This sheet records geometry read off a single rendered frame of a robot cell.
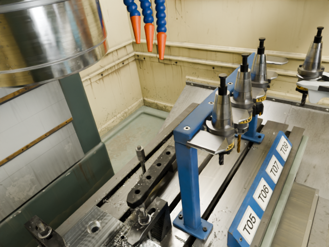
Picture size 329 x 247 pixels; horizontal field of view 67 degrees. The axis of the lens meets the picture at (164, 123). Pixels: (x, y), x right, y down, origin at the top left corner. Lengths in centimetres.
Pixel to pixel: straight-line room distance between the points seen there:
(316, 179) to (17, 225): 111
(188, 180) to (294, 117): 83
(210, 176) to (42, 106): 58
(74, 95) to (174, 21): 72
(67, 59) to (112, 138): 136
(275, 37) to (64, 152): 99
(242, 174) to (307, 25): 67
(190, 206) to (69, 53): 48
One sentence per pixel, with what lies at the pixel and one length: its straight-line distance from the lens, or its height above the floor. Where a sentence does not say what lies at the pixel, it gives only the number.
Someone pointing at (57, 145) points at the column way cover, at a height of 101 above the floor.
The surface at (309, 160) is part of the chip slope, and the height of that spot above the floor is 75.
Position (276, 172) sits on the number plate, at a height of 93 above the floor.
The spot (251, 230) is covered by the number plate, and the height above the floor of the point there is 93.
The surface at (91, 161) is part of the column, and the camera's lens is 109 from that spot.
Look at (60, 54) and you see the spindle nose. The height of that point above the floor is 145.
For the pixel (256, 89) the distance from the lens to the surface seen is 66.
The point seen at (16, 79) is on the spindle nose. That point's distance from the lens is 28.
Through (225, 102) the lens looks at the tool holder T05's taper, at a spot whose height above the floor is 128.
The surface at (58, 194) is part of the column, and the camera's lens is 105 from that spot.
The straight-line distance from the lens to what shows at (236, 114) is 56.
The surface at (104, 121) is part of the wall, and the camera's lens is 161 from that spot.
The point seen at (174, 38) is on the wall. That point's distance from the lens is 147.
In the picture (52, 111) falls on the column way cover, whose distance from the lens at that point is 89.
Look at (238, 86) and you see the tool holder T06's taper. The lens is 57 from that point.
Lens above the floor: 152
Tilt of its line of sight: 34 degrees down
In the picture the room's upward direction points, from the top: 8 degrees counter-clockwise
